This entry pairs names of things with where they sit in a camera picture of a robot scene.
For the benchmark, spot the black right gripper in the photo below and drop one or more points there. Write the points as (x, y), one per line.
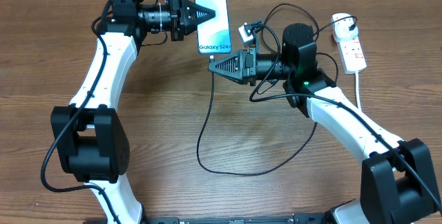
(246, 66)

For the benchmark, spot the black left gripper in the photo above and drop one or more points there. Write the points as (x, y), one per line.
(181, 10)

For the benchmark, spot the dark blue smartphone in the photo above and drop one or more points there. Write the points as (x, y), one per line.
(214, 36)

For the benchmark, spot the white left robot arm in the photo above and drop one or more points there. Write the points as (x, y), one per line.
(90, 148)

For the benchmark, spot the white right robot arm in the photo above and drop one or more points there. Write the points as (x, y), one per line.
(398, 183)

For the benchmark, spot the white charger plug adapter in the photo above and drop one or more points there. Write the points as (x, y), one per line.
(344, 27)

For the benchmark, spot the white power strip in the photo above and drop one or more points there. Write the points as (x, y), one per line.
(352, 57)

